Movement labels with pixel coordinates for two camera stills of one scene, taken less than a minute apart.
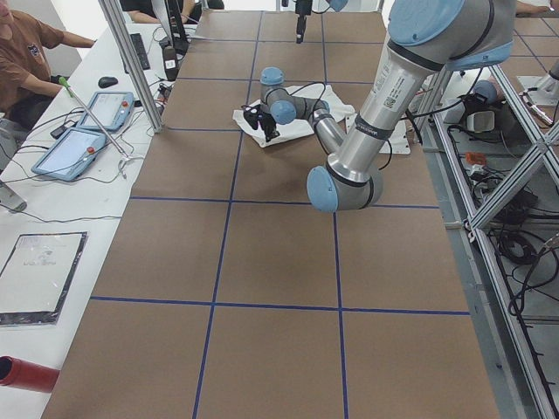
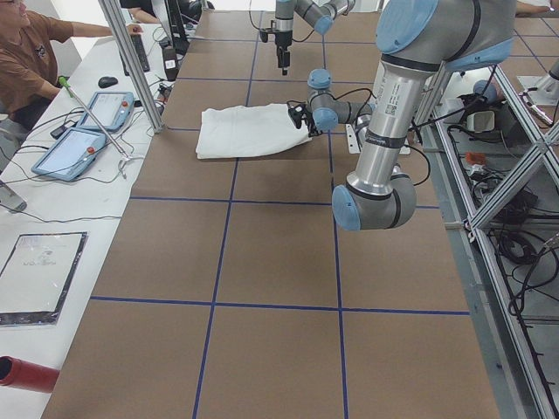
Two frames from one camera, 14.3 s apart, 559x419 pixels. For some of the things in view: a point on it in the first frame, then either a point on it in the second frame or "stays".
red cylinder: [17, 373] stays
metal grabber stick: [77, 99] stays
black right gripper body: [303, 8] -> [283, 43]
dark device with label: [170, 62] stays
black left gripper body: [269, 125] -> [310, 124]
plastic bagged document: [36, 279] stays
